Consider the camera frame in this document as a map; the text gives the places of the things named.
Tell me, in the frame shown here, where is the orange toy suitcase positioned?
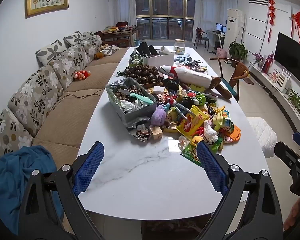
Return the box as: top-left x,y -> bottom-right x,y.
224,124 -> 241,143

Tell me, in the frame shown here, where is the pile of chestnuts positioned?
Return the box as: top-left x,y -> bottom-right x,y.
119,65 -> 163,84

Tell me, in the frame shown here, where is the purple plush toy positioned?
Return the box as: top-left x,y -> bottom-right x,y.
150,105 -> 167,128

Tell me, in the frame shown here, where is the wooden chair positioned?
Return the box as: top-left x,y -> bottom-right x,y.
210,57 -> 250,103

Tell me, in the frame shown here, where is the white desk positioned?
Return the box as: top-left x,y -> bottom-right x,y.
206,29 -> 227,49

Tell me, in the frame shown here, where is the person's right hand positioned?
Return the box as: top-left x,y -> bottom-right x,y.
283,196 -> 300,232

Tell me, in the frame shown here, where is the white television cabinet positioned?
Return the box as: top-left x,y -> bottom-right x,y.
249,62 -> 300,138

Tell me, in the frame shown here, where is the white curtain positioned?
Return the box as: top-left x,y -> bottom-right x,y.
195,0 -> 238,30
107,0 -> 137,27

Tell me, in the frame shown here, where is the floral sofa back cushion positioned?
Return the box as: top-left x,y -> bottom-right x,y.
7,65 -> 64,138
0,109 -> 34,167
48,44 -> 89,90
80,35 -> 102,64

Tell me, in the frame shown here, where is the grey bin with foil liner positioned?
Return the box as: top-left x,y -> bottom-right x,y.
105,77 -> 157,130

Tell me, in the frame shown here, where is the wooden block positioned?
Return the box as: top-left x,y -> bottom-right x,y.
149,126 -> 163,140

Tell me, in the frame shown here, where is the white standing air conditioner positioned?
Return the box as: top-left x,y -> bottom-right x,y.
226,8 -> 246,43

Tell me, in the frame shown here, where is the brown fabric sofa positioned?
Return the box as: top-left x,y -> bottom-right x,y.
0,35 -> 130,180

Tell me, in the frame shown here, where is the white router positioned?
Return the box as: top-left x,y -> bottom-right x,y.
275,70 -> 294,88

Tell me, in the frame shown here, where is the small purple potted plant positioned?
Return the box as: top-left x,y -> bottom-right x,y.
252,52 -> 264,67

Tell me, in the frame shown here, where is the white jar with lid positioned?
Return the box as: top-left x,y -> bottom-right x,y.
174,39 -> 186,55

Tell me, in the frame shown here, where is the brown plush toy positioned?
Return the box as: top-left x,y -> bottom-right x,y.
94,44 -> 109,59

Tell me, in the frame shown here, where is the white storage box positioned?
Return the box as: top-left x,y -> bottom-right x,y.
142,52 -> 176,67

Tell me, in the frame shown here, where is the gold framed calligraphy picture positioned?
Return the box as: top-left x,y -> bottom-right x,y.
24,0 -> 69,18

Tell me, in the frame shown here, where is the black and white packet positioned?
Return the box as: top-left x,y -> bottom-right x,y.
131,127 -> 150,143

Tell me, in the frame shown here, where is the white plush goose toy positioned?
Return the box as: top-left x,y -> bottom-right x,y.
159,65 -> 233,100

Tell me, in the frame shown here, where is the black television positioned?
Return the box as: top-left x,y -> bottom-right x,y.
274,32 -> 300,77

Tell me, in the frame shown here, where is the white padded stool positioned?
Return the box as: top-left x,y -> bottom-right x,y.
247,117 -> 277,158

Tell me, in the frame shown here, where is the crumpled white tissue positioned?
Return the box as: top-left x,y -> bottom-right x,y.
204,121 -> 218,143

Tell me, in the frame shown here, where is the red and black chair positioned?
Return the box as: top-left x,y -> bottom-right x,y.
194,27 -> 210,50

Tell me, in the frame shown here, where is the green toy car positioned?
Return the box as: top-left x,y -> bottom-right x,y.
187,92 -> 207,105

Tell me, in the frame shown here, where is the small green potted plant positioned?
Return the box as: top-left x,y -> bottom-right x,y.
287,89 -> 300,110

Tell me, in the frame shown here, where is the red hanging knot string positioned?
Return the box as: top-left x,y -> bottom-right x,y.
268,0 -> 277,43

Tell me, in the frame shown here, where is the yellow snack packet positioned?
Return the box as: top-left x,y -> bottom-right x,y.
176,105 -> 209,137

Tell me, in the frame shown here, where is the green snack packet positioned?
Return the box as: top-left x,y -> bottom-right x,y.
180,144 -> 203,167

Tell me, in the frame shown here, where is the red plush toy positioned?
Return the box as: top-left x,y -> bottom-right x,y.
74,70 -> 92,81

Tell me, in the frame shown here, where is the large window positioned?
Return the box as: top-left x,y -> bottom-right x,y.
135,0 -> 196,40

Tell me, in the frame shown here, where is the teal knife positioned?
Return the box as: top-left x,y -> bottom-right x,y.
129,92 -> 154,105

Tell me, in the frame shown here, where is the green and yellow carton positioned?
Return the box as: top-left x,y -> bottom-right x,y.
212,110 -> 234,133

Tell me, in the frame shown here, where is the wooden desk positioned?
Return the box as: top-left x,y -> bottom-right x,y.
101,25 -> 139,47

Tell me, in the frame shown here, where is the black cable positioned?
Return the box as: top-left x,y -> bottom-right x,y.
62,90 -> 105,100

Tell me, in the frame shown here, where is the black plastic bag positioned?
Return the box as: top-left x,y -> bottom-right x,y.
161,77 -> 179,90

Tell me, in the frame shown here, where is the blue cloth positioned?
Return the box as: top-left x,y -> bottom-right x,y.
0,145 -> 64,235

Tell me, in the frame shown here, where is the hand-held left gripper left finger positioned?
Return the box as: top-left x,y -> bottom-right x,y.
19,141 -> 105,240

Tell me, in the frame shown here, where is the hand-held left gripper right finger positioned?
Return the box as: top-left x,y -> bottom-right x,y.
196,140 -> 284,240

